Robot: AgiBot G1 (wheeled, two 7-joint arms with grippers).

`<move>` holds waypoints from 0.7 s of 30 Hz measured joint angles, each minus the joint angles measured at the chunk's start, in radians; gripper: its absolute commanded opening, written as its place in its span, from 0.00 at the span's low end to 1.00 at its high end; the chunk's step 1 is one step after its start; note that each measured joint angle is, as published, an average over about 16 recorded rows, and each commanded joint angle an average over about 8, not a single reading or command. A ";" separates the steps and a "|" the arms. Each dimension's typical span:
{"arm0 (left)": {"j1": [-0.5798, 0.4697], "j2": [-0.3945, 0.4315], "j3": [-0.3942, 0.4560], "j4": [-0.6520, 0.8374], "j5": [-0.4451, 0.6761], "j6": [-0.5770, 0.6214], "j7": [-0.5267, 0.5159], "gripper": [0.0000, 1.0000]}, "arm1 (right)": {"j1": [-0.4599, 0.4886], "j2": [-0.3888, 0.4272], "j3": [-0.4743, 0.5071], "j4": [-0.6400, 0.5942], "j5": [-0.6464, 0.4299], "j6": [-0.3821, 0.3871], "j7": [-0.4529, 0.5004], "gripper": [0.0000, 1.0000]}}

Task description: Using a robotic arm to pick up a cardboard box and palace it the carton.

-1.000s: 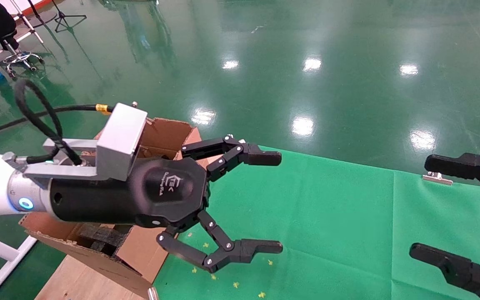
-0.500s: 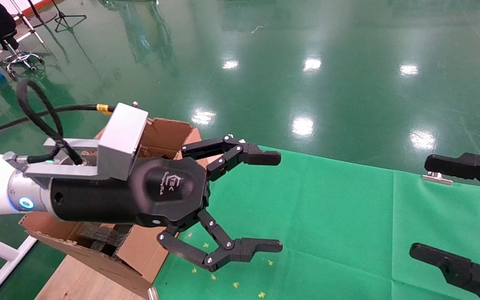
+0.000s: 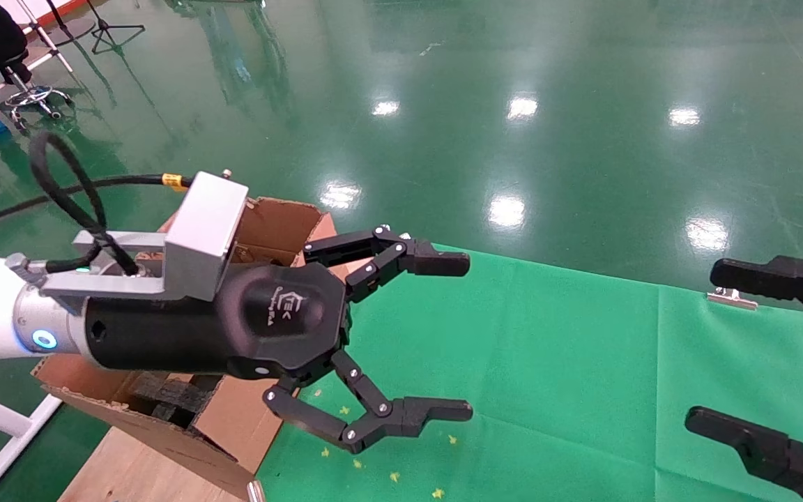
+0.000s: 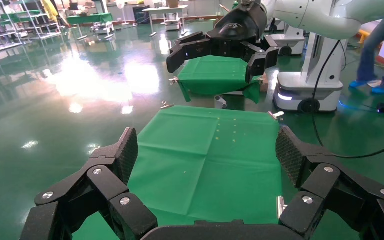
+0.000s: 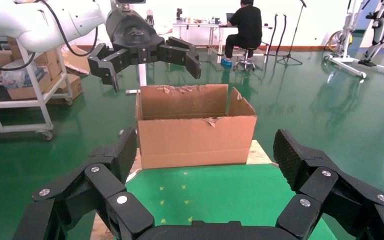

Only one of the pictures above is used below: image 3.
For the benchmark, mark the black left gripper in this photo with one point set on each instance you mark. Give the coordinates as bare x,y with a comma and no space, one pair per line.
276,317

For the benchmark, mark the green cloth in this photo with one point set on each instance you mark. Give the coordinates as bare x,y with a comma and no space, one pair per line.
569,383

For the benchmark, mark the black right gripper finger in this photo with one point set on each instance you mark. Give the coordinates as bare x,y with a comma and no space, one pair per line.
771,453
785,277

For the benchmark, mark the chrome stool with wheels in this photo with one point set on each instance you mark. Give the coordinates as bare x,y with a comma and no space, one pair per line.
32,94

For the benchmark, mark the white stand legs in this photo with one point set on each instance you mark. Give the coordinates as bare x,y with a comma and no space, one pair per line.
44,38

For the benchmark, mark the black tripod stand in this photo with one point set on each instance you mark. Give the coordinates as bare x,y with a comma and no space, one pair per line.
104,28

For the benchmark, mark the large open cardboard carton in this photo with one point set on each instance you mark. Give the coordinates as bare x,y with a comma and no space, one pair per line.
234,418

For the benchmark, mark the black foam insert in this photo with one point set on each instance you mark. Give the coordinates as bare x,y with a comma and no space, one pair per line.
171,394

